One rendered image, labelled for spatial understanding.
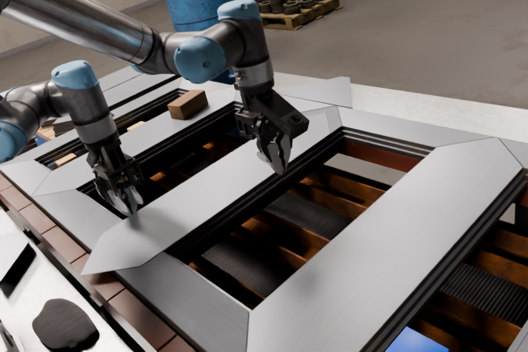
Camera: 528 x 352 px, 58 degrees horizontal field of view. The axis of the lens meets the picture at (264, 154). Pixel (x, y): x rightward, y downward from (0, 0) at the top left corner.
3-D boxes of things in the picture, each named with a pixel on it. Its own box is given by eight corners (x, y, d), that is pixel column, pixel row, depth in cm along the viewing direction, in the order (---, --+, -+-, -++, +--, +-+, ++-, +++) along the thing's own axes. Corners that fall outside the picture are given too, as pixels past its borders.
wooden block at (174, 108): (196, 102, 162) (192, 89, 159) (209, 104, 158) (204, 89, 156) (171, 119, 154) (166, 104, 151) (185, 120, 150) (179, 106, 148)
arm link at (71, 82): (53, 64, 95) (94, 54, 94) (75, 114, 100) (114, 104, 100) (39, 78, 88) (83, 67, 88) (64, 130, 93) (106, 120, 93)
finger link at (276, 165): (267, 168, 106) (258, 132, 102) (286, 175, 102) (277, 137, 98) (257, 175, 105) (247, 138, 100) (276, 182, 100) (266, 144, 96)
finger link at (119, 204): (130, 230, 105) (115, 196, 100) (118, 221, 109) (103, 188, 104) (142, 222, 106) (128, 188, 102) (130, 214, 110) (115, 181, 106)
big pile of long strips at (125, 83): (182, 55, 239) (179, 43, 236) (232, 62, 210) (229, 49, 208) (27, 125, 197) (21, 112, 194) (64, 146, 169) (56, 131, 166)
